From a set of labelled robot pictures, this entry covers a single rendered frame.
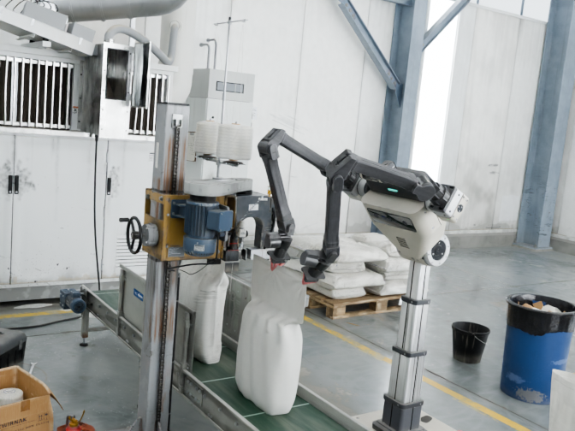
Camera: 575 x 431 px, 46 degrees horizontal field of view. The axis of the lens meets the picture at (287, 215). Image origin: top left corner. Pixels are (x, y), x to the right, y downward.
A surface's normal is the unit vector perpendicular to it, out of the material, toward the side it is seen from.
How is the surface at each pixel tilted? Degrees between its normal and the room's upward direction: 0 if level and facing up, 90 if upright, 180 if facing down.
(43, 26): 90
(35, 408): 89
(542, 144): 90
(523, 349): 93
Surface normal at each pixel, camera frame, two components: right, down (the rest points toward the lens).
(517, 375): -0.72, 0.08
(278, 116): 0.55, 0.17
